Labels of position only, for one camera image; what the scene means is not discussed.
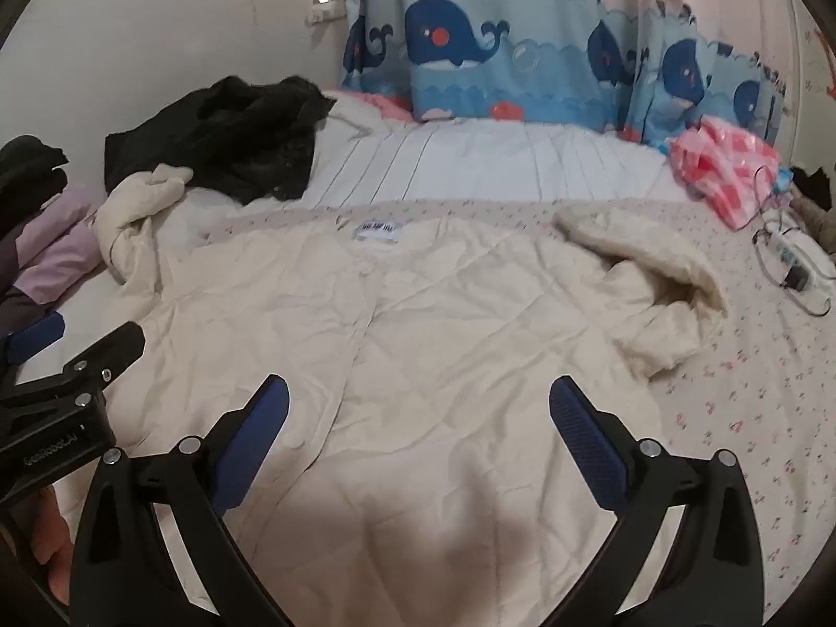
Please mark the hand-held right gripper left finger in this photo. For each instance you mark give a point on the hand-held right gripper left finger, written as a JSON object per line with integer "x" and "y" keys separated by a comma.
{"x": 261, "y": 431}

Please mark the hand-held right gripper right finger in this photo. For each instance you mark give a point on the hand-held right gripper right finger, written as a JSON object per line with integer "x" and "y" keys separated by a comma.
{"x": 581, "y": 431}

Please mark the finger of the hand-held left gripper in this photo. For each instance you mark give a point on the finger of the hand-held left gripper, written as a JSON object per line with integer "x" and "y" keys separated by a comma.
{"x": 104, "y": 353}
{"x": 36, "y": 334}

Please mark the cream quilted jacket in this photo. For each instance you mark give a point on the cream quilted jacket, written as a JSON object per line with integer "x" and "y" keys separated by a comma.
{"x": 424, "y": 339}

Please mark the person's left hand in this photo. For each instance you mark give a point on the person's left hand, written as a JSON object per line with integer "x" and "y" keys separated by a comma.
{"x": 51, "y": 555}

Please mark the purple two-tone jacket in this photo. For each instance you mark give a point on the purple two-tone jacket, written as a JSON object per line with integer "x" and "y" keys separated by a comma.
{"x": 46, "y": 241}

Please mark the floral bed sheet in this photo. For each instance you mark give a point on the floral bed sheet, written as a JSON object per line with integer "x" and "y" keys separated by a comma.
{"x": 751, "y": 405}

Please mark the black puffer jacket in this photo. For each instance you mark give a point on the black puffer jacket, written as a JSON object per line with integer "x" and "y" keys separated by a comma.
{"x": 26, "y": 160}

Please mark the black lace jacket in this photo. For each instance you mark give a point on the black lace jacket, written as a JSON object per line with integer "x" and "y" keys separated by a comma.
{"x": 222, "y": 130}

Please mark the black plug adapter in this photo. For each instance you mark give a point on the black plug adapter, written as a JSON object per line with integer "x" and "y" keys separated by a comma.
{"x": 797, "y": 279}

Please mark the pink checkered cloth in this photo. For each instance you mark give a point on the pink checkered cloth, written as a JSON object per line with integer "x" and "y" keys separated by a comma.
{"x": 725, "y": 163}

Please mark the olive jacket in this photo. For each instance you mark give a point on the olive jacket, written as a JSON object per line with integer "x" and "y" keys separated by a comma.
{"x": 820, "y": 222}

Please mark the black garment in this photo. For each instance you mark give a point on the black garment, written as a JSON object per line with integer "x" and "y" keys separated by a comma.
{"x": 816, "y": 184}

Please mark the whale print curtain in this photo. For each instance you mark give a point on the whale print curtain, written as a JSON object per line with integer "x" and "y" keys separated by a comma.
{"x": 470, "y": 59}

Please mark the white wall socket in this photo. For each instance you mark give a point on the white wall socket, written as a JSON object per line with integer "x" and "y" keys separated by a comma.
{"x": 324, "y": 3}

